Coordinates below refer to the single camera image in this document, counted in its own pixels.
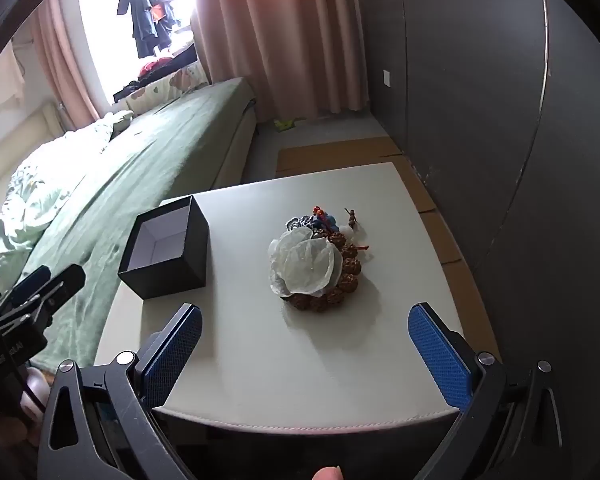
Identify bed with green sheet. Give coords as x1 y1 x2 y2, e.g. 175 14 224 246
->
0 76 258 371

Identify dark grey wardrobe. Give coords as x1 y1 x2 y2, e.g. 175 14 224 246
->
400 0 600 480

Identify blue red braided bracelet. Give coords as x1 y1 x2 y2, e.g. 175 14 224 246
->
307 205 341 233

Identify person's left hand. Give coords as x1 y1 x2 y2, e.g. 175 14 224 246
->
0 366 48 448

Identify flat cardboard sheet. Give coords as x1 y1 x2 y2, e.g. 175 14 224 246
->
405 155 501 361
276 135 403 178

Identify light green quilt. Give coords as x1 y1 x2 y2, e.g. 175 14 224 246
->
0 110 133 256

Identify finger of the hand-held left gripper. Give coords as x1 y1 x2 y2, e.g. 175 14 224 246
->
15 263 87 331
0 265 52 311

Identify small brown charm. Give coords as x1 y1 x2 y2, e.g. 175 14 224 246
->
344 206 366 233

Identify red blue bead jewellery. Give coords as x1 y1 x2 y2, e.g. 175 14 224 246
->
282 230 363 313

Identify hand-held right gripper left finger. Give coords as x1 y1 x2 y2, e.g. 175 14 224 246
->
37 303 203 480

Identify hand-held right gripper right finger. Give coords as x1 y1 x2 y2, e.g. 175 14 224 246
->
407 302 566 480

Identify hanging dark clothes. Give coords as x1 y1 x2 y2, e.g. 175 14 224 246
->
116 0 181 60

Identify black box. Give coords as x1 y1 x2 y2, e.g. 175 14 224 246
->
117 195 211 302

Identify pile of clothes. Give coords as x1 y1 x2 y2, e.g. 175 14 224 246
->
112 55 201 101

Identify pink curtain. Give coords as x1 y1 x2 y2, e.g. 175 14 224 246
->
30 0 106 136
190 0 376 123

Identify floral printed cushion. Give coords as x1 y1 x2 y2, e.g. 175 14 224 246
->
125 67 211 116

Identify white organza flower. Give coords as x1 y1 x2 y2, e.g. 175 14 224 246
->
268 227 343 297

